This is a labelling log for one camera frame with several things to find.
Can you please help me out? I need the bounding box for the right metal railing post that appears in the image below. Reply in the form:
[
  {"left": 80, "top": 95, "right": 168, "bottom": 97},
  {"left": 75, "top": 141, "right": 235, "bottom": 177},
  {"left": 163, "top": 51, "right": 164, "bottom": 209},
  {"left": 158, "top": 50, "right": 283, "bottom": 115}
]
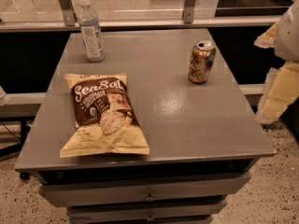
[{"left": 182, "top": 0, "right": 196, "bottom": 23}]

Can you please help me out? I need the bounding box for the clear plastic water bottle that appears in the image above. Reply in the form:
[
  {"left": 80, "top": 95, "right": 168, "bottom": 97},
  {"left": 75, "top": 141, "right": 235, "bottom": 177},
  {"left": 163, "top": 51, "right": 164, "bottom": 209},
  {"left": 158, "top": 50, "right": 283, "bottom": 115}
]
[{"left": 78, "top": 0, "right": 105, "bottom": 62}]

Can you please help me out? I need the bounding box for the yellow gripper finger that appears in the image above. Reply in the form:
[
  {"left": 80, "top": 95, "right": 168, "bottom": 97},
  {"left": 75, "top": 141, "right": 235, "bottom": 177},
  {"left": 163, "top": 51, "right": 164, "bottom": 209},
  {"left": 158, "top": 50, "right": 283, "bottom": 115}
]
[
  {"left": 256, "top": 61, "right": 299, "bottom": 124},
  {"left": 254, "top": 23, "right": 278, "bottom": 49}
]

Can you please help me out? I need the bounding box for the grey lower drawer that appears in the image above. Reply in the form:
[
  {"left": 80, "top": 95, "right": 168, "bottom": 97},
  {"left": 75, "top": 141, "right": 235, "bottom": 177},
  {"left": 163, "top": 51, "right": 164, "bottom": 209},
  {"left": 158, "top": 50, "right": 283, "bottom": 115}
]
[{"left": 67, "top": 199, "right": 227, "bottom": 224}]

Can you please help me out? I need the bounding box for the orange soda can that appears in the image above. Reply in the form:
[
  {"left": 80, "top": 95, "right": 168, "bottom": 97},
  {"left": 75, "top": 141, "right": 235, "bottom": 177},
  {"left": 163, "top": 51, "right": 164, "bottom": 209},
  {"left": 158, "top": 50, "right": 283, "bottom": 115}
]
[{"left": 188, "top": 40, "right": 216, "bottom": 84}]

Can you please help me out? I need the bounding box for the metal railing post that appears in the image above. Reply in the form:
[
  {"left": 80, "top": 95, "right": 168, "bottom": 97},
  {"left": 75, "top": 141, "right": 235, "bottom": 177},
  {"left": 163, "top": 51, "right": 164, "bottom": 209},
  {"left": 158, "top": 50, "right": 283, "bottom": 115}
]
[
  {"left": 58, "top": 0, "right": 77, "bottom": 26},
  {"left": 182, "top": 0, "right": 196, "bottom": 23}
]

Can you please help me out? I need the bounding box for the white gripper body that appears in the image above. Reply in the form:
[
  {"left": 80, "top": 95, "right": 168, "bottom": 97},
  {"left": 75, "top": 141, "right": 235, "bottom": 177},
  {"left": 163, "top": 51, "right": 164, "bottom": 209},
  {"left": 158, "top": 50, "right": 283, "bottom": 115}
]
[{"left": 275, "top": 0, "right": 299, "bottom": 62}]

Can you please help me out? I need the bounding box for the yellow sea salt chips bag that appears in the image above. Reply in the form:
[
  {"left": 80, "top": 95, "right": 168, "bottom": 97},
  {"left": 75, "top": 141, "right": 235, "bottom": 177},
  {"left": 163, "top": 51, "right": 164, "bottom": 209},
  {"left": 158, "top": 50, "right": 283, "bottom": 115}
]
[{"left": 60, "top": 74, "right": 150, "bottom": 158}]

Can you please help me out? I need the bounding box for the metal railing frame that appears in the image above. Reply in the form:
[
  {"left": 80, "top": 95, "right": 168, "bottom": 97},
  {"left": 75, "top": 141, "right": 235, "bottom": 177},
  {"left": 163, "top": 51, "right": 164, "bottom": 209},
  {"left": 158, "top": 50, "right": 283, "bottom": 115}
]
[{"left": 0, "top": 14, "right": 282, "bottom": 34}]

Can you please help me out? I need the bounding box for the grey upper drawer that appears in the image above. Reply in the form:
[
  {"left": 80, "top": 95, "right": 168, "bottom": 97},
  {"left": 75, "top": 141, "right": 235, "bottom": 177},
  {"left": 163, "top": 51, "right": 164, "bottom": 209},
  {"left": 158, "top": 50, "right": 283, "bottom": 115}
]
[{"left": 38, "top": 172, "right": 250, "bottom": 207}]

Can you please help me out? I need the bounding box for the left metal railing post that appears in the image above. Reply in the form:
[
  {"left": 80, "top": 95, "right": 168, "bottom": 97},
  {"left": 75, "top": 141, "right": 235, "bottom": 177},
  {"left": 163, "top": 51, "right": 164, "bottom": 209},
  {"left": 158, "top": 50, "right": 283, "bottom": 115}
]
[{"left": 58, "top": 0, "right": 77, "bottom": 26}]

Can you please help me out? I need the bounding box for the grey drawer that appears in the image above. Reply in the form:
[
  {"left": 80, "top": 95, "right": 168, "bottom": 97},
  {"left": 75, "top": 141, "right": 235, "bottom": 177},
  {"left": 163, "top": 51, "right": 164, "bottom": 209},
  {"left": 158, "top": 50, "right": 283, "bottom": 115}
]
[
  {"left": 67, "top": 199, "right": 227, "bottom": 224},
  {"left": 38, "top": 172, "right": 250, "bottom": 207}
]

